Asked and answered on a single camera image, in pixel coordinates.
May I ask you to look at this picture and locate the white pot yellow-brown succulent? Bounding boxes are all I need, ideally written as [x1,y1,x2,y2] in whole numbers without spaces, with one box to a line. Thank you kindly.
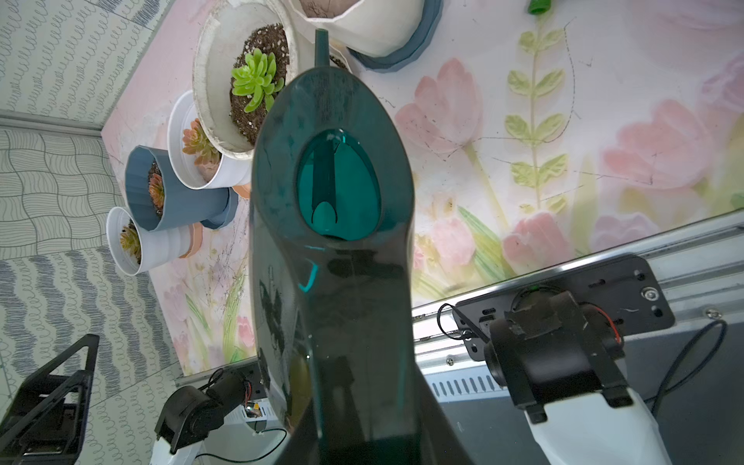
[106,207,205,276]

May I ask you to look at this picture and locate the green hose nozzle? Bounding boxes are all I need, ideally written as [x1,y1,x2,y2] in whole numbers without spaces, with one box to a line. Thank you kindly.
[526,0,567,17]

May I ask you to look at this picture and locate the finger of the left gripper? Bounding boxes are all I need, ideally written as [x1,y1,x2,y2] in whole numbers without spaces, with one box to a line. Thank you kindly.
[17,333,100,395]
[1,371,93,464]

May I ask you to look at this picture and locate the dark green watering can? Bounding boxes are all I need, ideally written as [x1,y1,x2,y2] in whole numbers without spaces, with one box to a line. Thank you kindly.
[249,29,470,464]

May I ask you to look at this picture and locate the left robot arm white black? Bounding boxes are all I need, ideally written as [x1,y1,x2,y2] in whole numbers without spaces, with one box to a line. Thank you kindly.
[1,334,263,464]

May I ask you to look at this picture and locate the large white pot green succulent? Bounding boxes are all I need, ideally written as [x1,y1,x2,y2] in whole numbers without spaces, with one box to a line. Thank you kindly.
[192,1,353,162]

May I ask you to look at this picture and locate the left small circuit board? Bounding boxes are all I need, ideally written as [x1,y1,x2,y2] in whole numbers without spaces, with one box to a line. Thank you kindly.
[244,398,278,422]

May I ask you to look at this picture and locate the white pot pink succulent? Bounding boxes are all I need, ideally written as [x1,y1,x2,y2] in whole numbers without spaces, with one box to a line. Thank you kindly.
[167,90,252,199]

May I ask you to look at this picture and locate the blue-grey pot red succulent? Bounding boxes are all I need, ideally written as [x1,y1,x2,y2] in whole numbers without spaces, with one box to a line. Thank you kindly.
[124,145,238,232]

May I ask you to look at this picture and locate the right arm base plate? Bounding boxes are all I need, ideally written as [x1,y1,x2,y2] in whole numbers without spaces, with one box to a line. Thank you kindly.
[453,255,675,362]

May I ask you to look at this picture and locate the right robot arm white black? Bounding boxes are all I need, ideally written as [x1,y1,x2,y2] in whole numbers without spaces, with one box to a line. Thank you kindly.
[484,286,672,464]

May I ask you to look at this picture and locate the aluminium mounting rail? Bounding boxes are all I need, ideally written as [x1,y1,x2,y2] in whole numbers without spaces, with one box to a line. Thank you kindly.
[173,210,744,402]

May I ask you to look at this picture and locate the white pot bright green succulent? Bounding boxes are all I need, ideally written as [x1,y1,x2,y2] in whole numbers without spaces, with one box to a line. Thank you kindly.
[287,0,443,73]

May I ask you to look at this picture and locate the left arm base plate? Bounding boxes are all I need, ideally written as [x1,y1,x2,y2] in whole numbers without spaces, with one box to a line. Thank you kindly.
[205,358,269,401]

